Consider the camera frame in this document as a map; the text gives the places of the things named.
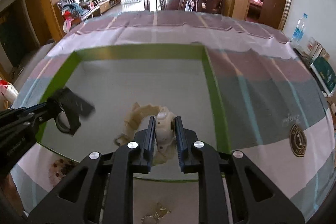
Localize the black wrist watch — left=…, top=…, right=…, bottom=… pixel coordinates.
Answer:
left=51, top=88, right=95, bottom=136

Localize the green shallow tray box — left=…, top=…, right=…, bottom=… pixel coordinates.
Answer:
left=38, top=43, right=231, bottom=161

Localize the gold chain jewelry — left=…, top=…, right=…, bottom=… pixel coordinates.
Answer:
left=141, top=202, right=171, bottom=224

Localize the green book stack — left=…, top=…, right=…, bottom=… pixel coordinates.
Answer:
left=309, top=44, right=335, bottom=97

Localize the striped pastel tablecloth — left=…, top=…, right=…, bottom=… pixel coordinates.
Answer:
left=13, top=11, right=335, bottom=221

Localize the clear plastic water bottle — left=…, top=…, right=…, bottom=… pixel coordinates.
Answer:
left=290, top=13, right=308, bottom=47

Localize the brown beaded bracelet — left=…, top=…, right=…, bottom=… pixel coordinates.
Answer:
left=48, top=157, right=77, bottom=187

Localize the wooden tv cabinet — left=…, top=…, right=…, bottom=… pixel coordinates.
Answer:
left=93, top=0, right=121, bottom=17

